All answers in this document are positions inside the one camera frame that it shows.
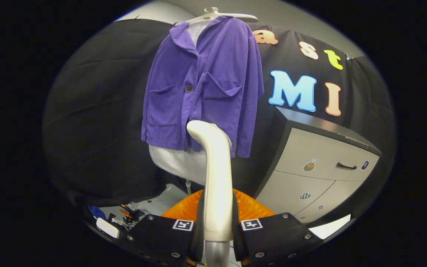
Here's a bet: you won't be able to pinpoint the blue cloth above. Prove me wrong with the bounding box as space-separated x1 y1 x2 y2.
87 206 106 221

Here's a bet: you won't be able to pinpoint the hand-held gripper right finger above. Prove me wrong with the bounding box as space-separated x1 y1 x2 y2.
232 188 323 267

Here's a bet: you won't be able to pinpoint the white padded garment form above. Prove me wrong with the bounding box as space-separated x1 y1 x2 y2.
149 19 214 186

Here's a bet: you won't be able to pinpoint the white garment steamer head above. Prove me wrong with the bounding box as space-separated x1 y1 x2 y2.
186 120 234 242

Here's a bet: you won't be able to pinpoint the tangled black cables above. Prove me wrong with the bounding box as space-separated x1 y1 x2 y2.
126 202 153 225

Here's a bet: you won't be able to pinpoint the purple jacket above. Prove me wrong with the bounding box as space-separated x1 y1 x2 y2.
141 16 265 158

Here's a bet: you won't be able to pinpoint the grey cabinet with black top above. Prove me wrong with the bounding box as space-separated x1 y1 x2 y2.
252 107 383 225

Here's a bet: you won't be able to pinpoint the white rounded box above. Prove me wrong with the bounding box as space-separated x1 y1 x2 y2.
96 217 120 239

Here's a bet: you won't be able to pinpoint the white clothes hanger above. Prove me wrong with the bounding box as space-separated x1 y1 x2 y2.
175 7 258 26

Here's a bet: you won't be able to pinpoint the white paper sheet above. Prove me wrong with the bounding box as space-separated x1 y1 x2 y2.
308 214 352 240

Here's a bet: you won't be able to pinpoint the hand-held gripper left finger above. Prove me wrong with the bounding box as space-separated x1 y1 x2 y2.
125 189 205 267

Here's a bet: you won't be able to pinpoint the black backdrop cloth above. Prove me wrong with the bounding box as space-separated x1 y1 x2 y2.
43 19 395 208

